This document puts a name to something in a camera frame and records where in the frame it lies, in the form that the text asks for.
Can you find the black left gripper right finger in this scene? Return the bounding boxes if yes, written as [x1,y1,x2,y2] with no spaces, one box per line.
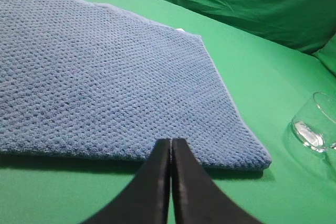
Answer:
[171,138,260,223]

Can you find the transparent glass cup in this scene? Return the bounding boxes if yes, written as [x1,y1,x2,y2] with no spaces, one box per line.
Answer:
[290,92,335,153]

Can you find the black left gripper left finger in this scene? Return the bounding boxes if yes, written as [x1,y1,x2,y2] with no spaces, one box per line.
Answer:
[83,139,171,223]

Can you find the blue waffle-weave towel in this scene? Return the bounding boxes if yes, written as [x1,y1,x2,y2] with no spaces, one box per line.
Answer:
[1,0,271,170]

